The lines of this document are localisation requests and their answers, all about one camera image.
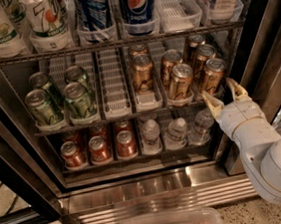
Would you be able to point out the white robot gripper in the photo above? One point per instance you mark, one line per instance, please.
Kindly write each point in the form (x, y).
(242, 115)

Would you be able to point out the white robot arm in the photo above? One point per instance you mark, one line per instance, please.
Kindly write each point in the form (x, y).
(260, 153)

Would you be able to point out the water bottle middle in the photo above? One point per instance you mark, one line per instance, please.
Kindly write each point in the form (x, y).
(175, 134)

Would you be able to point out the water bottle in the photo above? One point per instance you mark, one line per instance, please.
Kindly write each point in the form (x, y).
(151, 137)
(199, 133)
(175, 134)

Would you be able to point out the red can front right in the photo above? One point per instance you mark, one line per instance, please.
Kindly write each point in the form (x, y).
(126, 144)

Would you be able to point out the red can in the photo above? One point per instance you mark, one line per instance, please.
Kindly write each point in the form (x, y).
(126, 144)
(73, 156)
(100, 153)

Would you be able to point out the empty white shelf tray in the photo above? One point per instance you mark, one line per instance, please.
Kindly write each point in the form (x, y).
(115, 95)

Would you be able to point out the stainless steel fridge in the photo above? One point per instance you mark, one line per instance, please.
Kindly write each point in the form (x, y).
(45, 190)

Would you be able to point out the red can front middle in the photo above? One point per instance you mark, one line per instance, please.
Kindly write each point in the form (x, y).
(100, 153)

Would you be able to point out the green can front right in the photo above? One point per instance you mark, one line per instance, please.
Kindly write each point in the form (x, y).
(79, 101)

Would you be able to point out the green can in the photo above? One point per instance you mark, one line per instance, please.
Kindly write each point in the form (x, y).
(79, 101)
(43, 81)
(79, 75)
(42, 108)

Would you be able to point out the green can back right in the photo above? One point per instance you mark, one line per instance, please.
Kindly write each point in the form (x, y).
(79, 75)

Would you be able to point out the red can front left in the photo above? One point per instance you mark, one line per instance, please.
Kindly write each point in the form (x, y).
(73, 156)

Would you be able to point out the green can front left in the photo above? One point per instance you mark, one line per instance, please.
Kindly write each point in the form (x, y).
(42, 108)

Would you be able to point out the green can back left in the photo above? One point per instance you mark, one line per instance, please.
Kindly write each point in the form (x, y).
(43, 81)

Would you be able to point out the water bottle right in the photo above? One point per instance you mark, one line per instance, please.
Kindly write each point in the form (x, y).
(199, 133)

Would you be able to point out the water bottle left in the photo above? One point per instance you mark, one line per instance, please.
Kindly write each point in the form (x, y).
(151, 137)

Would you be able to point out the blue pepsi bottle right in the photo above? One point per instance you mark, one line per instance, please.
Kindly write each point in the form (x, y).
(138, 16)

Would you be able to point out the blue pepsi bottle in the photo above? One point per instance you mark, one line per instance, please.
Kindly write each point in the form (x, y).
(138, 16)
(95, 17)

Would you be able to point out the blue pepsi bottle left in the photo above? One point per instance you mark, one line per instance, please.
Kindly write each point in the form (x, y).
(95, 17)

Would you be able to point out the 7up bottle right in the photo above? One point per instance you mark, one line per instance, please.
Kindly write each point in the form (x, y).
(45, 18)

